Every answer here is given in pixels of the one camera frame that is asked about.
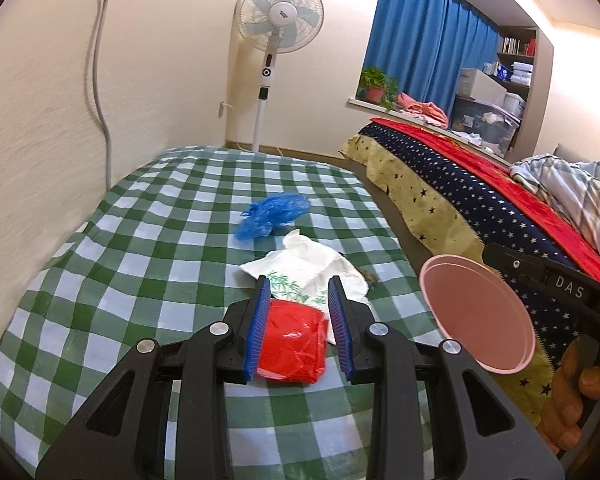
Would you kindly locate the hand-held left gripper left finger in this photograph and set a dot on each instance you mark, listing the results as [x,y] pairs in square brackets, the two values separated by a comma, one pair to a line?
[260,330]

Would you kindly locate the red blanket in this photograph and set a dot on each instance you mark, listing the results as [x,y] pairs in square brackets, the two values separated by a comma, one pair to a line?
[505,180]

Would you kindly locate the white standing fan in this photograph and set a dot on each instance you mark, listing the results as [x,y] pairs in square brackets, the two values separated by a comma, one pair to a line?
[266,70]

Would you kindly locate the blue plastic bag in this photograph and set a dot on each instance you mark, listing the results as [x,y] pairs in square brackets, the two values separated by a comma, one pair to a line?
[275,210]

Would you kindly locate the pink folded clothes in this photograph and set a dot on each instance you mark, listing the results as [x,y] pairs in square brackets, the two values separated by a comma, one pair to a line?
[420,107]

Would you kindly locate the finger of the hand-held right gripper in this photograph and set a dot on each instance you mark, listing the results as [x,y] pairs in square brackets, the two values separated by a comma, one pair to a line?
[515,262]

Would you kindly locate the plaid duvet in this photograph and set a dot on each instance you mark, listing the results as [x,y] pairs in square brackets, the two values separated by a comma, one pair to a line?
[560,180]

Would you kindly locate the white cardboard box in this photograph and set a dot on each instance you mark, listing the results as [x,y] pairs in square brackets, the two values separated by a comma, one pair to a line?
[480,85]

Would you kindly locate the green checked tablecloth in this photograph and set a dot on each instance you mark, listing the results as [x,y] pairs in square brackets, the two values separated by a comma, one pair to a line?
[155,240]

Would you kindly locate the white bag with green print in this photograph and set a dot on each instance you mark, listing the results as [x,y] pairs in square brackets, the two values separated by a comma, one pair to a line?
[290,266]

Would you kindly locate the blue curtain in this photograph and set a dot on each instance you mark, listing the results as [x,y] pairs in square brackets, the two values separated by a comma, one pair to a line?
[420,35]

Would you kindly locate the red plastic bag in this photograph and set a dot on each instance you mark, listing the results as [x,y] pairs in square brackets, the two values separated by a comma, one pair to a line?
[290,340]

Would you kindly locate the person's right hand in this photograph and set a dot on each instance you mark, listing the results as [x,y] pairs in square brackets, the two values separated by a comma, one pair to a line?
[560,410]

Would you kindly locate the white cloth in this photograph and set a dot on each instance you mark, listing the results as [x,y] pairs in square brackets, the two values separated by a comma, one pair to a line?
[472,138]

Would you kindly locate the bed with starry cover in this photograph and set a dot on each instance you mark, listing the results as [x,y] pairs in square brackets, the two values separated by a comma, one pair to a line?
[430,185]

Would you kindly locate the clear storage box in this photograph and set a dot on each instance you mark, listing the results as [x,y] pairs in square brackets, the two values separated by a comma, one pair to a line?
[485,120]

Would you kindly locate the pink plastic bin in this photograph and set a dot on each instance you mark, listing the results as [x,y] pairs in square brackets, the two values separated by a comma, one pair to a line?
[475,310]

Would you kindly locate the white wall socket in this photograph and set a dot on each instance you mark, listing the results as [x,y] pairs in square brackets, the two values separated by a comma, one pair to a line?
[222,110]

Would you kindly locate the wooden bookshelf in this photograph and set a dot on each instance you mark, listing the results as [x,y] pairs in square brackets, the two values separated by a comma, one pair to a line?
[515,45]

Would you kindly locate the potted green plant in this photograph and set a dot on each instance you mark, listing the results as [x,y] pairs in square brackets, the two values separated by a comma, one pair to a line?
[375,92]

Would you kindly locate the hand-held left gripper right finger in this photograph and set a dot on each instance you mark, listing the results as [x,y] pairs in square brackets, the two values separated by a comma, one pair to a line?
[339,330]

